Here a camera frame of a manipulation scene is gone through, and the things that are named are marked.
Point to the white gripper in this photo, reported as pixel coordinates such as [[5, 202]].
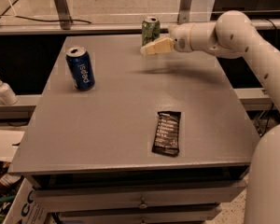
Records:
[[180, 37]]

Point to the white pump bottle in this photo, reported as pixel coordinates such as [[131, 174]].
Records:
[[7, 95]]

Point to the green soda can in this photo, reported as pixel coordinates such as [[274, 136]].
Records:
[[151, 28]]

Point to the right metal rail post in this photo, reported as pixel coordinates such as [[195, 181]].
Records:
[[184, 11]]

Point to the black rxbar chocolate wrapper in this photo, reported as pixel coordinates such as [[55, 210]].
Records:
[[166, 139]]

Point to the grey drawer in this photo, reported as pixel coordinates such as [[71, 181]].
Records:
[[152, 215], [140, 197]]

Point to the grey drawer cabinet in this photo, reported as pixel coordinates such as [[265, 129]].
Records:
[[103, 137]]

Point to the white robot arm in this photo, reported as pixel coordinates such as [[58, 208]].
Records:
[[232, 36]]

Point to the left metal rail post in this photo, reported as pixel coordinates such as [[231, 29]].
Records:
[[65, 19]]

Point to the top grey drawer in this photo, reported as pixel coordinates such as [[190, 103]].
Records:
[[140, 197]]

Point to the white cardboard box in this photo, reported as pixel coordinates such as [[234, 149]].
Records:
[[25, 209]]

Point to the metal rail post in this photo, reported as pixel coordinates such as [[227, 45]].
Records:
[[65, 19], [184, 11]]

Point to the blue pepsi can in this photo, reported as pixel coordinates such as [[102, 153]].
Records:
[[79, 63]]

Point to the lower grey drawer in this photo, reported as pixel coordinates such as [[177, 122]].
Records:
[[152, 215]]

